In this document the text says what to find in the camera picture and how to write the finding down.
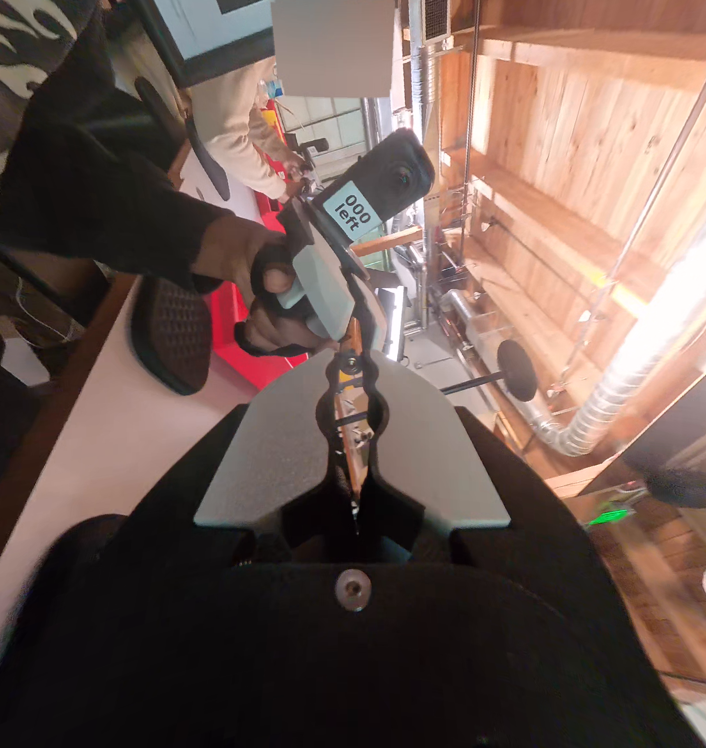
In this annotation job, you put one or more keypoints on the brown mesh chair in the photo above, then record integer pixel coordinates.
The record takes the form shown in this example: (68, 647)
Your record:
(171, 339)

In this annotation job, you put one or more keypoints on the black framed marker sign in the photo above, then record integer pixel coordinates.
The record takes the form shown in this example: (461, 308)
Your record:
(206, 23)

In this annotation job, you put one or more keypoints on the black floor lamp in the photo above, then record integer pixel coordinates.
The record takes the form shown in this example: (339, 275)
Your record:
(516, 362)

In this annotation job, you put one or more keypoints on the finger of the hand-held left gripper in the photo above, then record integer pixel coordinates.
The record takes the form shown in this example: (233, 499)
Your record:
(329, 286)
(371, 318)

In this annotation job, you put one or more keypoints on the ceiling air vent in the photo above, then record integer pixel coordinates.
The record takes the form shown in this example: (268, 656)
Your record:
(436, 17)

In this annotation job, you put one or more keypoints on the green exit sign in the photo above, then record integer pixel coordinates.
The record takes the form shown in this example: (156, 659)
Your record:
(607, 517)

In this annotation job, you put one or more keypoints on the silver air duct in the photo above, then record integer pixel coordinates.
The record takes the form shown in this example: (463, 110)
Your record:
(426, 87)
(470, 312)
(598, 409)

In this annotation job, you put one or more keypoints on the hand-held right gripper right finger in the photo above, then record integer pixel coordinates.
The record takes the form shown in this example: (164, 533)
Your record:
(440, 461)

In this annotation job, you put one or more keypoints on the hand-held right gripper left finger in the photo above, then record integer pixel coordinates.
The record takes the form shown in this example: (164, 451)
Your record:
(271, 461)

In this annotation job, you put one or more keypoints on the person's left hand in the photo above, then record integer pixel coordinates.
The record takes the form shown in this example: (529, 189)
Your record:
(230, 245)

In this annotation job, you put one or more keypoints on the large red storage bin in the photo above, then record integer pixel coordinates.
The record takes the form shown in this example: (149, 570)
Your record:
(230, 315)

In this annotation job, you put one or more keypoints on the lit studio light panel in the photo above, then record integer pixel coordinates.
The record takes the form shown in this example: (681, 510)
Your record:
(397, 321)

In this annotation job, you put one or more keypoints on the person's left forearm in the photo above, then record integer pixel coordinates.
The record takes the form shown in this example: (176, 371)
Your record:
(95, 193)

